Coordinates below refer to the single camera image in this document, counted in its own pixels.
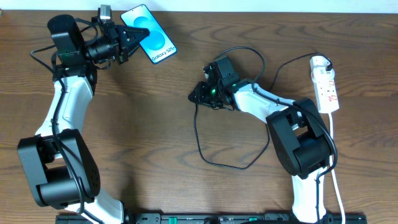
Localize white power strip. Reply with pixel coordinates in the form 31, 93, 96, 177
313, 79, 340, 114

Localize white USB charger adapter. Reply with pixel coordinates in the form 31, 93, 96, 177
310, 55, 335, 83

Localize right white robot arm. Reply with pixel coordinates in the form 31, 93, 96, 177
188, 56, 338, 223

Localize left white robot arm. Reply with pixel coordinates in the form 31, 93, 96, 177
17, 14, 150, 223

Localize white power strip cord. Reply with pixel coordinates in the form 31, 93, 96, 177
328, 112, 346, 224

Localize blue Galaxy smartphone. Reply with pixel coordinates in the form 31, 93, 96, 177
121, 4, 178, 64

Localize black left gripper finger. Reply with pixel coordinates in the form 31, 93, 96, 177
116, 25, 150, 42
123, 40, 140, 62

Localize black USB charging cable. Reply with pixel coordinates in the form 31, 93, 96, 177
192, 52, 333, 171

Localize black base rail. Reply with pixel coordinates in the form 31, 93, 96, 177
55, 213, 368, 224

